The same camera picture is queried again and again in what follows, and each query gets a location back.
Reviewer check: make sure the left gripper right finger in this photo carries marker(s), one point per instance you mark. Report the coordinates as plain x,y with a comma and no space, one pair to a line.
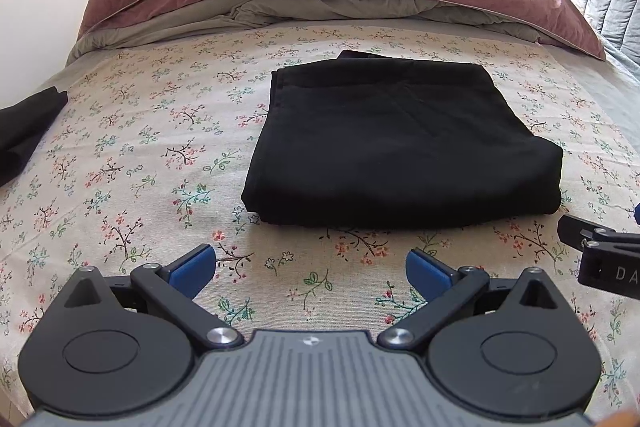
450,296

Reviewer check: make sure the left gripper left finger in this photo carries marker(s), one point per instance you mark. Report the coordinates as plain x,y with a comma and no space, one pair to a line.
169,290

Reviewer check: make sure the black pants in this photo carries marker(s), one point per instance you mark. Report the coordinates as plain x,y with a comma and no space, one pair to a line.
373,142

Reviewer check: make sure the floral bed sheet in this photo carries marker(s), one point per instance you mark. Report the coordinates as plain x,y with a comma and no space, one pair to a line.
148,160

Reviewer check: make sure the folded black garment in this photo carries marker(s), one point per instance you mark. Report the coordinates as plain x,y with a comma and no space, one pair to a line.
22,127

